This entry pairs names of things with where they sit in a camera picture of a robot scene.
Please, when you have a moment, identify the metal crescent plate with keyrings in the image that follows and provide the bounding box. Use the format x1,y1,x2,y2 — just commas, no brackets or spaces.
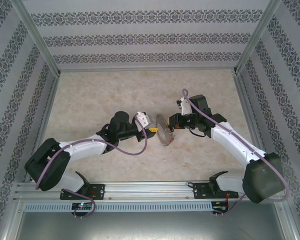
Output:
154,113,177,148

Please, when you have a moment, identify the right small circuit board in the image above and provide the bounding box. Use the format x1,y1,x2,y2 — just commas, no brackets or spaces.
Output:
211,200,230,214

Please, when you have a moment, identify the small circuit board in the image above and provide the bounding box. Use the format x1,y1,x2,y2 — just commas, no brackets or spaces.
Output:
71,202,94,211
211,200,230,214

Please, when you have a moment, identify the left small circuit board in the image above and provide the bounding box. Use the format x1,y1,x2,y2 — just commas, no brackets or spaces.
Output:
71,202,94,211

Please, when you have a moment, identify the grey sheet metal panel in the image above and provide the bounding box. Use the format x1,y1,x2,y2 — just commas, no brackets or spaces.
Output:
13,199,298,240

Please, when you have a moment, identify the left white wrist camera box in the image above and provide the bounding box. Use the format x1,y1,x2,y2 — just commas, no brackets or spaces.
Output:
134,111,156,129

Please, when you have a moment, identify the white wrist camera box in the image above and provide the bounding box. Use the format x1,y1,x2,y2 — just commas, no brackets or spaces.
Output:
176,98,191,116
134,111,156,129

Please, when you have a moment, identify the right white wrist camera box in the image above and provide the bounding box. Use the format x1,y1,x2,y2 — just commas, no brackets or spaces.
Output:
176,98,191,116

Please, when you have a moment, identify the aluminium side rail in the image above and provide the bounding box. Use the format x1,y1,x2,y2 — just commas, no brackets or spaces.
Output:
23,73,61,183
232,72,283,182

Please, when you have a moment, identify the aluminium frame cross bar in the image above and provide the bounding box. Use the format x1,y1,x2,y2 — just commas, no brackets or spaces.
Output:
57,66,237,74

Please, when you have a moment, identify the aluminium mounting rail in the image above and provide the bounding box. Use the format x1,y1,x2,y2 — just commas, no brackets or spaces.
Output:
13,181,284,201

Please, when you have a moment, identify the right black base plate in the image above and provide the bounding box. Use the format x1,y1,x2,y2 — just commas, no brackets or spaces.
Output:
192,181,240,200

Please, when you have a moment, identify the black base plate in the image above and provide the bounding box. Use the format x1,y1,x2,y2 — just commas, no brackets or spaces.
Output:
59,183,106,201
192,181,240,200

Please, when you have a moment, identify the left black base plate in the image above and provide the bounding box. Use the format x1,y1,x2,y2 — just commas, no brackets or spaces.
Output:
59,183,106,201

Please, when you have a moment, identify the slotted grey cable duct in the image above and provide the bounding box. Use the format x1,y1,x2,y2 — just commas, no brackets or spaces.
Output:
23,201,214,213

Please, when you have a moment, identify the aluminium frame post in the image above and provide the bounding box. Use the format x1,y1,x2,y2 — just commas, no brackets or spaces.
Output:
9,0,61,76
232,0,283,75

